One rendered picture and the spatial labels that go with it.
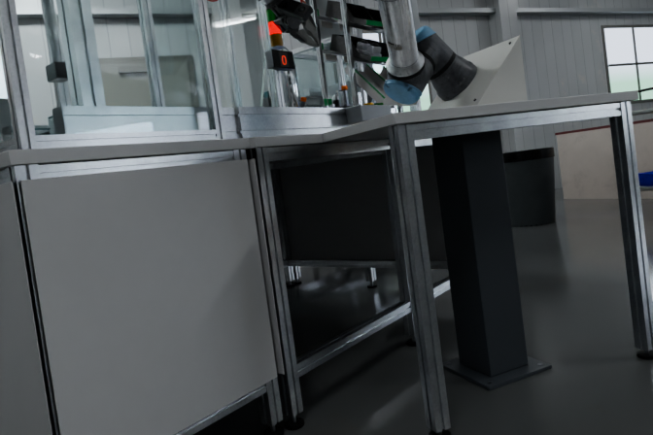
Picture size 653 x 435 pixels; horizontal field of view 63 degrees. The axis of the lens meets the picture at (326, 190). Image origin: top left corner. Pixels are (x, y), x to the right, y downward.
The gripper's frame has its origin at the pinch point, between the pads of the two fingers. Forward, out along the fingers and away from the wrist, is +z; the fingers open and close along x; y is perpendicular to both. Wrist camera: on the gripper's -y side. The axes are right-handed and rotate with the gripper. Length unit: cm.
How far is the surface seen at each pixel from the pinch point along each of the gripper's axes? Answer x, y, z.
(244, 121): 37.7, -7.9, -5.4
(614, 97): -35, -60, 63
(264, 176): 48, -17, 6
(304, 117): 20.2, 2.1, 13.6
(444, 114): 10, -53, 19
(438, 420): 74, -67, 65
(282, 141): 35.6, -14.4, 5.2
